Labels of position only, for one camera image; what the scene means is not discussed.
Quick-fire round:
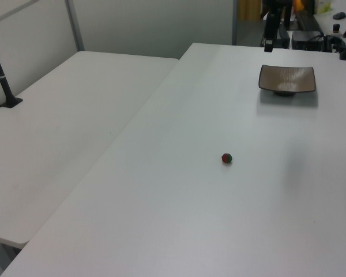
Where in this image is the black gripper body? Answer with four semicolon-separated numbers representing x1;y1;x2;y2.
264;0;281;42

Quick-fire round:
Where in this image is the grey metal partition post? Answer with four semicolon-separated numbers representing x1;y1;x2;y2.
65;0;85;53
231;0;239;46

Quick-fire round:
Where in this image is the green white carton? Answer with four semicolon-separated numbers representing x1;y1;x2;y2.
314;0;333;14

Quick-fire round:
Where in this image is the black vertical post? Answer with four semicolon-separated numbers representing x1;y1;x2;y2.
283;0;292;31

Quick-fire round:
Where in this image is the square brown ceramic plate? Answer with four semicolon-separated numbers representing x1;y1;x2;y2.
258;65;317;97

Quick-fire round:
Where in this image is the black camera stand pole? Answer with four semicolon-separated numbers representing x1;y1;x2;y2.
0;28;24;109

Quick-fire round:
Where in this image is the brown wooden panel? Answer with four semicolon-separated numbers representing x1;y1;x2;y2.
238;0;262;21

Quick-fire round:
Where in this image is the black electronics box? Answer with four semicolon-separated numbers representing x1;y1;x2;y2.
291;29;326;52

